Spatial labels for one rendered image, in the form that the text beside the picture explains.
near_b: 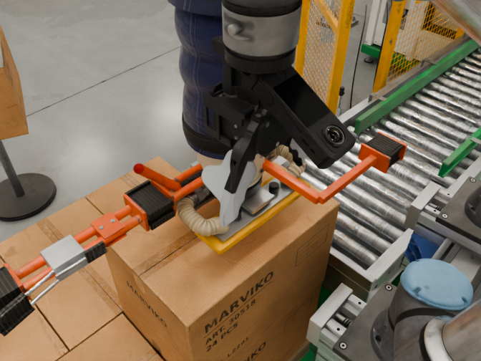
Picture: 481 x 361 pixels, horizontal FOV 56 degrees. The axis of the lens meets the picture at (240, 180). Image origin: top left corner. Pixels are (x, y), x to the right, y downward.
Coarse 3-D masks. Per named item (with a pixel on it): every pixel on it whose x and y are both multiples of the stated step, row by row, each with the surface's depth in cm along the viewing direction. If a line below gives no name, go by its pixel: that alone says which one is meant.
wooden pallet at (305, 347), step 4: (304, 344) 191; (308, 344) 196; (300, 348) 189; (304, 348) 194; (308, 348) 199; (296, 352) 188; (300, 352) 193; (304, 352) 198; (292, 356) 186; (296, 356) 191; (300, 356) 196; (288, 360) 186; (292, 360) 190; (296, 360) 195
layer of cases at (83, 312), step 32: (160, 160) 215; (96, 192) 199; (64, 224) 185; (0, 256) 177; (32, 256) 173; (64, 288) 162; (96, 288) 162; (320, 288) 168; (32, 320) 153; (64, 320) 153; (96, 320) 153; (128, 320) 153; (288, 320) 160; (0, 352) 144; (32, 352) 144; (64, 352) 145; (96, 352) 144; (128, 352) 144; (256, 352) 152; (288, 352) 181
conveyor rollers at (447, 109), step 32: (480, 64) 285; (416, 96) 257; (448, 96) 262; (480, 96) 258; (352, 128) 233; (384, 128) 238; (416, 128) 235; (448, 128) 233; (352, 160) 216; (416, 160) 214; (352, 192) 200; (384, 192) 199; (416, 192) 199; (352, 224) 184; (384, 224) 184
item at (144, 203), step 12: (132, 192) 104; (144, 192) 105; (156, 192) 105; (168, 192) 103; (132, 204) 100; (144, 204) 102; (156, 204) 102; (168, 204) 101; (132, 216) 104; (144, 216) 99; (156, 216) 100; (168, 216) 103; (144, 228) 102
